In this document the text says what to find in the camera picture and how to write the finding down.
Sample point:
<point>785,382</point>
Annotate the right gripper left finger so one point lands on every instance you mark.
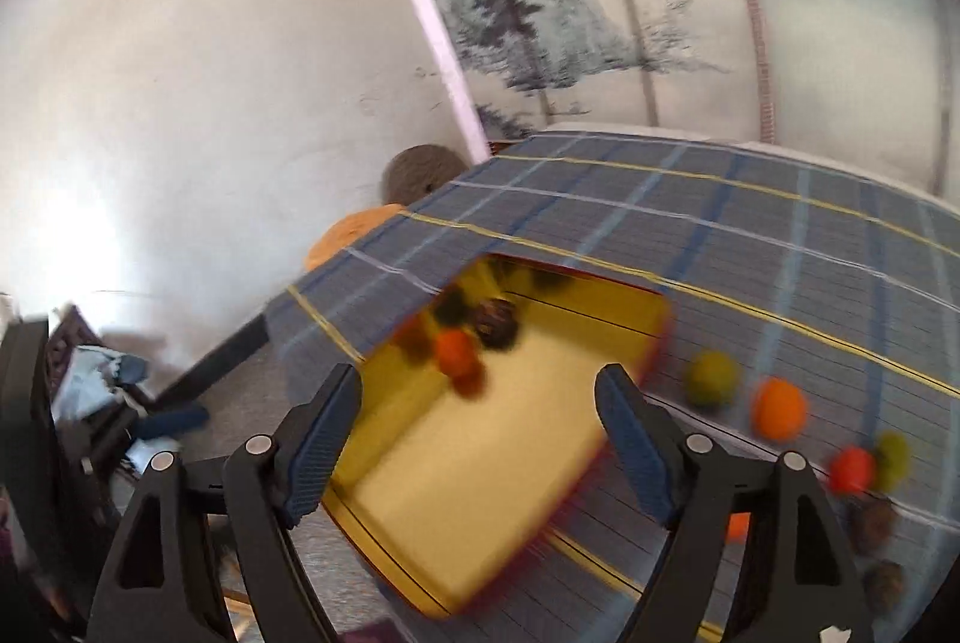
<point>160,581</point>

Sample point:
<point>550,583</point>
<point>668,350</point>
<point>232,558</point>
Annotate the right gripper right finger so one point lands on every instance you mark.
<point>797,579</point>

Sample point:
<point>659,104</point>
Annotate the green round fruit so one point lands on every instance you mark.
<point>711,380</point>

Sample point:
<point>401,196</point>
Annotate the dark brown fruit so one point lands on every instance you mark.
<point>884,584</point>
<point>871,524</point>

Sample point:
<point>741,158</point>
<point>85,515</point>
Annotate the red tomato fruit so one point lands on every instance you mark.
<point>851,472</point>

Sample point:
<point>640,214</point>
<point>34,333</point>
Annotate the small green fruit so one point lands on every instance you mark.
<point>892,456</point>

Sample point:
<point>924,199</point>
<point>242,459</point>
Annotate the blue plaid tablecloth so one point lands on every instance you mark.
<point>844,286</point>

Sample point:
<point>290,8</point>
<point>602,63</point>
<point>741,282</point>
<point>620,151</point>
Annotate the red and gold tray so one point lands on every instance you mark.
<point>444,482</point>

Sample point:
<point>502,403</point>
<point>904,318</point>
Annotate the orange fruit in tray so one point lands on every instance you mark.
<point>455,353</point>

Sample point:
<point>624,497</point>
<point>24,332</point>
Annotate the orange round cushion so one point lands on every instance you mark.
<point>346,231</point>

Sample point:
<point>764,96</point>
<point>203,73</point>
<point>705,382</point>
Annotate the dark fruit in tray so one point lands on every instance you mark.
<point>495,323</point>

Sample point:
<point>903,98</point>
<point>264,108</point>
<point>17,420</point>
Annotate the brown round cushion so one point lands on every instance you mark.
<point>418,172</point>

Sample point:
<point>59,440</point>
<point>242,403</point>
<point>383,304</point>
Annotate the painted folding screen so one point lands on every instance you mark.
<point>867,83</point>

